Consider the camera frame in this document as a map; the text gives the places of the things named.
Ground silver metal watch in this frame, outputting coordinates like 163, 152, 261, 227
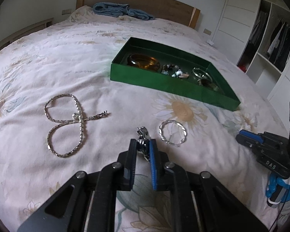
137, 127, 151, 162

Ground twisted silver bangle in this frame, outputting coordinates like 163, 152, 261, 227
159, 119, 188, 147

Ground thin silver hoop bangle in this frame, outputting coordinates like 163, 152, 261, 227
192, 68, 213, 82

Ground dark beaded bracelet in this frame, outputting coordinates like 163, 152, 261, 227
161, 63, 190, 80

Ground amber translucent bangle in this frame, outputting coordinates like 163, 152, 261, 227
127, 53, 160, 71

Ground green jewelry tray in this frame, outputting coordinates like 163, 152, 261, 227
110, 37, 240, 111

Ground blue gloved right hand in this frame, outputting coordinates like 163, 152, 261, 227
266, 172, 290, 208

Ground red object on shelf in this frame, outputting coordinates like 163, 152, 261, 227
238, 64, 247, 73

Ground brown dark bangle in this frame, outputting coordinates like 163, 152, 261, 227
197, 78, 221, 92

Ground floral white duvet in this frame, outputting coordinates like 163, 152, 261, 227
0, 7, 287, 231

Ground hanging dark clothes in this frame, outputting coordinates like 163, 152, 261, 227
246, 3, 290, 76

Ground white wardrobe with shelves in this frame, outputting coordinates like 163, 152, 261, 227
213, 0, 290, 125

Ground wooden headboard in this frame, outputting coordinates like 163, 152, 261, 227
76, 0, 200, 29

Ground blue folded towel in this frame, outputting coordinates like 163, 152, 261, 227
93, 2, 155, 20

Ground low wooden side bench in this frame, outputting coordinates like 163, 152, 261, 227
0, 18, 54, 51

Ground long silver chain necklace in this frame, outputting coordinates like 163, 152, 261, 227
44, 94, 110, 158

